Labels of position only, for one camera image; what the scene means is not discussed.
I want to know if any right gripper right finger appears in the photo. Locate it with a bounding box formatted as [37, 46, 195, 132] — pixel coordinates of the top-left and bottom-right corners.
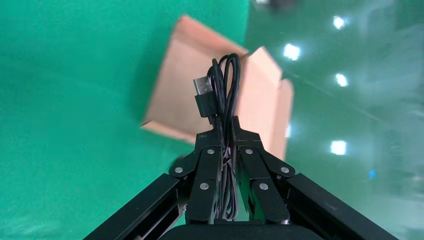
[231, 115, 400, 240]

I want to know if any open brown cardboard box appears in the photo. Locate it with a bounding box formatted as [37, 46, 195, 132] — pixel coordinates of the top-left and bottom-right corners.
[140, 14, 295, 163]

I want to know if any green table cloth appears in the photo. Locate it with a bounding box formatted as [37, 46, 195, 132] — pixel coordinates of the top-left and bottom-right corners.
[0, 0, 251, 240]

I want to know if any thin black USB cable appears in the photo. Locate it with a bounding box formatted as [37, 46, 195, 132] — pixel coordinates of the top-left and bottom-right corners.
[193, 52, 242, 221]

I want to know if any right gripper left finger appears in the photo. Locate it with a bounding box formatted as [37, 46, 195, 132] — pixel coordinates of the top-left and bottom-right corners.
[82, 115, 224, 240]

